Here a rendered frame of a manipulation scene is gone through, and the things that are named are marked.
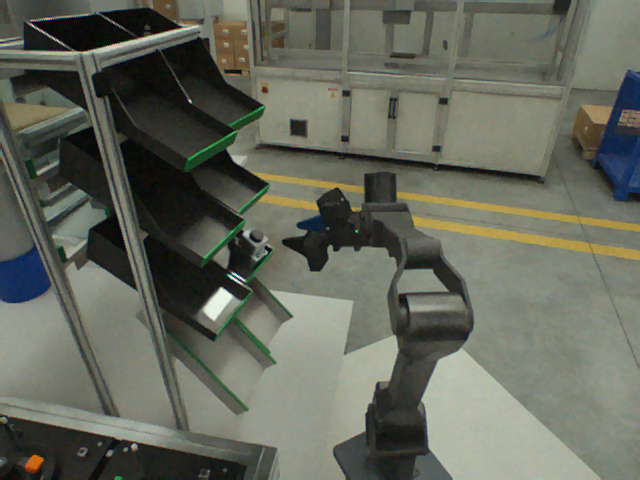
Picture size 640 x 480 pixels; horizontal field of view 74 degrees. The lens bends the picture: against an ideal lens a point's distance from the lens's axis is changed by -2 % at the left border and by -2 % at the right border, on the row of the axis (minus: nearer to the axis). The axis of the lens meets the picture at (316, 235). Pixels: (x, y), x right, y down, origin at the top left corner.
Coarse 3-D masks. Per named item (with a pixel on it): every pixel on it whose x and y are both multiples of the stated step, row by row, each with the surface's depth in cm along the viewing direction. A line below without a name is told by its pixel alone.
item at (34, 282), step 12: (36, 252) 134; (0, 264) 127; (12, 264) 128; (24, 264) 130; (36, 264) 134; (0, 276) 128; (12, 276) 129; (24, 276) 131; (36, 276) 135; (0, 288) 131; (12, 288) 131; (24, 288) 133; (36, 288) 135; (12, 300) 133; (24, 300) 134
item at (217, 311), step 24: (96, 240) 74; (120, 240) 83; (144, 240) 85; (96, 264) 77; (120, 264) 75; (168, 264) 83; (192, 264) 86; (168, 288) 80; (192, 288) 82; (216, 288) 84; (240, 288) 85; (192, 312) 78; (216, 312) 80; (216, 336) 75
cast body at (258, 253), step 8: (248, 232) 92; (256, 232) 91; (232, 240) 95; (240, 240) 91; (248, 240) 90; (256, 240) 90; (264, 240) 92; (232, 248) 93; (240, 248) 92; (248, 248) 91; (256, 248) 90; (240, 256) 93; (248, 256) 92; (256, 256) 92; (264, 256) 94; (248, 264) 93; (256, 264) 93
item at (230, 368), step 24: (168, 312) 86; (168, 336) 81; (192, 336) 88; (240, 336) 93; (192, 360) 82; (216, 360) 89; (240, 360) 92; (264, 360) 94; (216, 384) 83; (240, 384) 90; (240, 408) 84
